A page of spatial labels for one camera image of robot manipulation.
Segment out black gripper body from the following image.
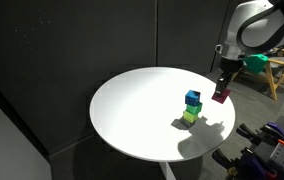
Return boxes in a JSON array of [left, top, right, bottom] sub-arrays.
[[219, 55, 246, 80]]

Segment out pink block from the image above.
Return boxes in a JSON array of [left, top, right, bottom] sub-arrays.
[[211, 88, 232, 105]]

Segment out blue block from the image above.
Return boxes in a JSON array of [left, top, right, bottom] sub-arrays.
[[184, 89, 202, 108]]

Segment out green block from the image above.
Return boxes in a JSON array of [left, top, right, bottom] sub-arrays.
[[185, 102, 203, 116]]

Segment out yellow-green block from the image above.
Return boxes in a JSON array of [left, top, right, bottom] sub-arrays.
[[182, 110, 199, 124]]

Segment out purple orange spring clamp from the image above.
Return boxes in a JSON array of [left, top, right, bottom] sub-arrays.
[[236, 121, 284, 149], [211, 148, 279, 180]]

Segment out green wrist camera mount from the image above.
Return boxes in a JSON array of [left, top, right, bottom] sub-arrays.
[[243, 53, 270, 75]]

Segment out white table pedestal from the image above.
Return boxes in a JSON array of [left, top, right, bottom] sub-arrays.
[[158, 161, 178, 180]]

